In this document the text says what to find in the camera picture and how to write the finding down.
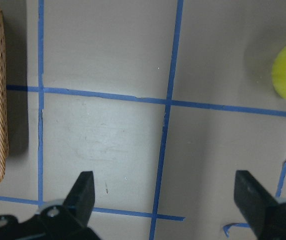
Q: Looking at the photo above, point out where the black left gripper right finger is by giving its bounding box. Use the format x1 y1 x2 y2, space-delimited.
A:
233 170 279 238

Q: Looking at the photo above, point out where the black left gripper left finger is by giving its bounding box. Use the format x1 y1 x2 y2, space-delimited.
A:
62 171 95 227

